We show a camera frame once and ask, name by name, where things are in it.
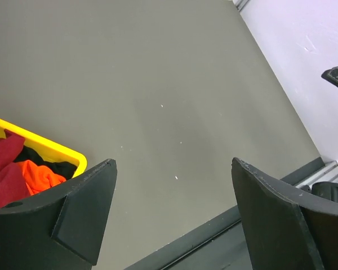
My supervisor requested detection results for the yellow plastic bin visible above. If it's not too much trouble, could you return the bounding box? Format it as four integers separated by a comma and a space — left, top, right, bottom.
0, 119, 87, 177

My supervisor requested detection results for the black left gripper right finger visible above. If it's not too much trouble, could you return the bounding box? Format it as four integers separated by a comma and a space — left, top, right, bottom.
232, 157, 338, 269

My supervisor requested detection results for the orange t shirt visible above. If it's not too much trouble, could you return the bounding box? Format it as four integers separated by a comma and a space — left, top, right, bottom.
16, 160, 66, 196

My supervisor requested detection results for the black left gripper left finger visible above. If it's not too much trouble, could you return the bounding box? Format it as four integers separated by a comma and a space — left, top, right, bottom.
0, 159, 117, 270

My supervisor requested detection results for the dark red t shirt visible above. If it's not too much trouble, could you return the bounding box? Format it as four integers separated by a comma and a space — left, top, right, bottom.
0, 130, 30, 208

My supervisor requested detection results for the black t shirt in bin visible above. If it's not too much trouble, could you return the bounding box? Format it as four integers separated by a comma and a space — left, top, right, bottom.
14, 146, 77, 180

